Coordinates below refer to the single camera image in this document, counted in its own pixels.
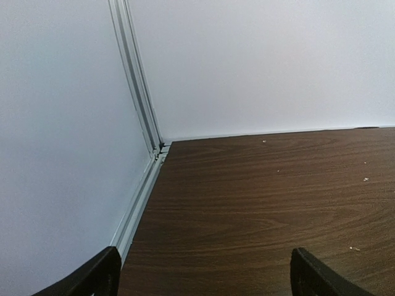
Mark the left aluminium corner post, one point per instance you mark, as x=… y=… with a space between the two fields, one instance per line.
x=133 y=67

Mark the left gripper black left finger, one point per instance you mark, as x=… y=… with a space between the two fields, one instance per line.
x=98 y=276

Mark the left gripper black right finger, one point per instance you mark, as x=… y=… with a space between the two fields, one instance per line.
x=310 y=276

